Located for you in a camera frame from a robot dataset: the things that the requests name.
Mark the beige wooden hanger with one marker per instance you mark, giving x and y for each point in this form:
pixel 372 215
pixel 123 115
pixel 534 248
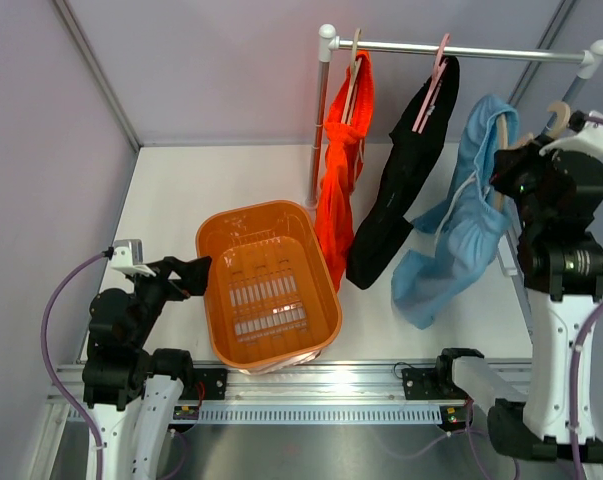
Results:
pixel 352 91

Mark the pink hanger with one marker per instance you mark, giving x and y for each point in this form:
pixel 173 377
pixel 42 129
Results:
pixel 429 101

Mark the black shorts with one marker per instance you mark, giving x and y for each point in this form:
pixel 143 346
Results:
pixel 412 158

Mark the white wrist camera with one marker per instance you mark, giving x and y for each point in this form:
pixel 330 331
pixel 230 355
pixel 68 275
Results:
pixel 127 258
pixel 588 137

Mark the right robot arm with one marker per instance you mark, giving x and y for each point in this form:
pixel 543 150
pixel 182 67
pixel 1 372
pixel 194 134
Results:
pixel 515 341

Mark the light blue shorts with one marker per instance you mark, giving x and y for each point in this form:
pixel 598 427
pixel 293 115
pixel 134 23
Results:
pixel 466 226

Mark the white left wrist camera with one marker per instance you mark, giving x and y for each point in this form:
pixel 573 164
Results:
pixel 127 258

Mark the orange plastic basket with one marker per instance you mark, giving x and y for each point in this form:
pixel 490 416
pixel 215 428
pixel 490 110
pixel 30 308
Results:
pixel 270 302

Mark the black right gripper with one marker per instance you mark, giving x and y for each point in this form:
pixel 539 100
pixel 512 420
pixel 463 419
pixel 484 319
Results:
pixel 510 162

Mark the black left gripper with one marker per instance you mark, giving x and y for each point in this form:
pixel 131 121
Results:
pixel 193 277

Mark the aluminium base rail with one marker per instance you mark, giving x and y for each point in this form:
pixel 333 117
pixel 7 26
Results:
pixel 312 383

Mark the metal clothes rack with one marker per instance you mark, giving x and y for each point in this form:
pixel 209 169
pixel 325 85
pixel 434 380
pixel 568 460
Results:
pixel 588 62

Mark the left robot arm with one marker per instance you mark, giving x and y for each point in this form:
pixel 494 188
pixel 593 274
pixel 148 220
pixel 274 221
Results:
pixel 130 393

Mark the white slotted cable duct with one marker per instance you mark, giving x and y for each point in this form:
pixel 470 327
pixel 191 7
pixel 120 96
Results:
pixel 216 413

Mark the orange shorts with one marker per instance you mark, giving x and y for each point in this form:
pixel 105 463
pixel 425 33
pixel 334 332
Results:
pixel 343 166

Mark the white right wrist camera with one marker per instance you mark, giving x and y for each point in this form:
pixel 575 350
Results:
pixel 588 137

